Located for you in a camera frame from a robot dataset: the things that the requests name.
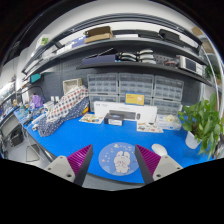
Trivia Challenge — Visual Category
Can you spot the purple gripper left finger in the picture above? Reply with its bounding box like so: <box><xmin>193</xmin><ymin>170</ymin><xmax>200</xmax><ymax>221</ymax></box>
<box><xmin>67</xmin><ymin>145</ymin><xmax>93</xmax><ymax>186</ymax></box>

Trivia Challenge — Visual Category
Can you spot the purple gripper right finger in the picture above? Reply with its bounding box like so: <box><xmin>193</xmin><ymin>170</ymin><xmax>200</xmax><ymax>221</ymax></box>
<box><xmin>135</xmin><ymin>144</ymin><xmax>161</xmax><ymax>184</ymax></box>

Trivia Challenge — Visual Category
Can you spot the white computer mouse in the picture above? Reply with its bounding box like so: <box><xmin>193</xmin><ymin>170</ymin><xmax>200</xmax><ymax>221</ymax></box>
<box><xmin>152</xmin><ymin>144</ymin><xmax>167</xmax><ymax>156</ymax></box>

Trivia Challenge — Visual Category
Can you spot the round bunny mouse pad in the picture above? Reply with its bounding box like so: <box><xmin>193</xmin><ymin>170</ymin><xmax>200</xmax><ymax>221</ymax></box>
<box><xmin>98</xmin><ymin>142</ymin><xmax>139</xmax><ymax>176</ymax></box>

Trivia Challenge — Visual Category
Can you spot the illustrated card right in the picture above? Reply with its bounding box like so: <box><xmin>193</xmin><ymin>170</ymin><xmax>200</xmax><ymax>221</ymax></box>
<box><xmin>137</xmin><ymin>122</ymin><xmax>163</xmax><ymax>133</ymax></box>

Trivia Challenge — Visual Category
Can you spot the illustrated card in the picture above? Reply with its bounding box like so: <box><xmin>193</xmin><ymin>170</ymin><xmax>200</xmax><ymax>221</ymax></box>
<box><xmin>80</xmin><ymin>113</ymin><xmax>103</xmax><ymax>124</ymax></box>
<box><xmin>137</xmin><ymin>122</ymin><xmax>163</xmax><ymax>133</ymax></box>

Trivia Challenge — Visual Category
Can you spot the clear plastic bag package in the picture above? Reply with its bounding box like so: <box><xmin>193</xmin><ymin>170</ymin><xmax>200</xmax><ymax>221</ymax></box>
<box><xmin>157</xmin><ymin>115</ymin><xmax>182</xmax><ymax>130</ymax></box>

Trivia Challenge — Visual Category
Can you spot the illustrated card left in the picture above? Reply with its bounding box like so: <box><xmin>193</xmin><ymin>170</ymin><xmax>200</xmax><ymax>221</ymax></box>
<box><xmin>80</xmin><ymin>113</ymin><xmax>103</xmax><ymax>124</ymax></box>

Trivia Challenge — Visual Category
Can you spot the white keyboard box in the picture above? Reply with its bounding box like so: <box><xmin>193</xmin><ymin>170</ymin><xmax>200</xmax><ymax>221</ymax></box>
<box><xmin>94</xmin><ymin>101</ymin><xmax>157</xmax><ymax>123</ymax></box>

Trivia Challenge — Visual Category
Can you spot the small black box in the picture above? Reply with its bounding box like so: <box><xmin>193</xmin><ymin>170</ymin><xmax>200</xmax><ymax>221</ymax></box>
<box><xmin>104</xmin><ymin>113</ymin><xmax>124</xmax><ymax>126</ymax></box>

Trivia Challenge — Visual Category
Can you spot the checkered fabric bundle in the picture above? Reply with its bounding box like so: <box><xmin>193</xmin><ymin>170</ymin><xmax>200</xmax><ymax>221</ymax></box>
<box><xmin>38</xmin><ymin>85</ymin><xmax>89</xmax><ymax>137</ymax></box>

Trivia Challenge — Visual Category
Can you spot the yellow label box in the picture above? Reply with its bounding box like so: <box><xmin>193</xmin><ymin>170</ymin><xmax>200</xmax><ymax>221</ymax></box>
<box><xmin>125</xmin><ymin>93</ymin><xmax>145</xmax><ymax>105</ymax></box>

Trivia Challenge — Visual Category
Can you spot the green potted plant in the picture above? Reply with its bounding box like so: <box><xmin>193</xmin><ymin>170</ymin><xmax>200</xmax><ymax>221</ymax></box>
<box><xmin>178</xmin><ymin>93</ymin><xmax>224</xmax><ymax>158</ymax></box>

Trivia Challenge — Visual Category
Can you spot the grey drawer cabinet right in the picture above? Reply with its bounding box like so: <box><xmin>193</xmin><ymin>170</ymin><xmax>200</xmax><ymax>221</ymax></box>
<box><xmin>152</xmin><ymin>76</ymin><xmax>184</xmax><ymax>115</ymax></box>

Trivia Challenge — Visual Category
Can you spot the grey drawer cabinet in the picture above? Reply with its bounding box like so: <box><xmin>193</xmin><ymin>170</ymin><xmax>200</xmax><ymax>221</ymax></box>
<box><xmin>87</xmin><ymin>73</ymin><xmax>118</xmax><ymax>102</ymax></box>
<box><xmin>152</xmin><ymin>76</ymin><xmax>184</xmax><ymax>115</ymax></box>
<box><xmin>119</xmin><ymin>73</ymin><xmax>154</xmax><ymax>105</ymax></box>

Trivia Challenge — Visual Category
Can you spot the purple object on desk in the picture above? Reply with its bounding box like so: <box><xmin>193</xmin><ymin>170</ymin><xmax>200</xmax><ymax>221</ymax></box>
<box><xmin>31</xmin><ymin>95</ymin><xmax>43</xmax><ymax>109</ymax></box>

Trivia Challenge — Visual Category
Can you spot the white plastic crate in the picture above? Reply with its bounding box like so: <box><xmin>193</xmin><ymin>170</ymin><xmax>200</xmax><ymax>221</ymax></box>
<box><xmin>63</xmin><ymin>78</ymin><xmax>82</xmax><ymax>94</ymax></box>

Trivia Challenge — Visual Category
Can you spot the grey drawer cabinet left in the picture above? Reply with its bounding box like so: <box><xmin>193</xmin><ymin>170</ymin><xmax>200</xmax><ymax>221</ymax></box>
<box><xmin>87</xmin><ymin>73</ymin><xmax>118</xmax><ymax>102</ymax></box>

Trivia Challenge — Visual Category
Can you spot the grey drawer cabinet middle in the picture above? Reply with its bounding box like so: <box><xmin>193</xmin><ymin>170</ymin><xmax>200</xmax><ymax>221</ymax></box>
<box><xmin>119</xmin><ymin>73</ymin><xmax>154</xmax><ymax>105</ymax></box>

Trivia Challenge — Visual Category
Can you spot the white instrument on shelf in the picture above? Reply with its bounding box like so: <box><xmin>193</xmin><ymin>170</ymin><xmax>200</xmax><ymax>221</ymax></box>
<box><xmin>177</xmin><ymin>55</ymin><xmax>203</xmax><ymax>76</ymax></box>

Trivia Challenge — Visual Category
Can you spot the brown cardboard box on shelf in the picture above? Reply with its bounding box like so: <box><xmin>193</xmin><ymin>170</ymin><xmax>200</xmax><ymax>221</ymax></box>
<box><xmin>84</xmin><ymin>26</ymin><xmax>113</xmax><ymax>43</ymax></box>

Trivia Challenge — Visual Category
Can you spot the dark wall shelf unit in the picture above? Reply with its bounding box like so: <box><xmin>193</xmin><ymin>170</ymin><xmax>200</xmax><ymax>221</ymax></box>
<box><xmin>22</xmin><ymin>13</ymin><xmax>208</xmax><ymax>77</ymax></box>

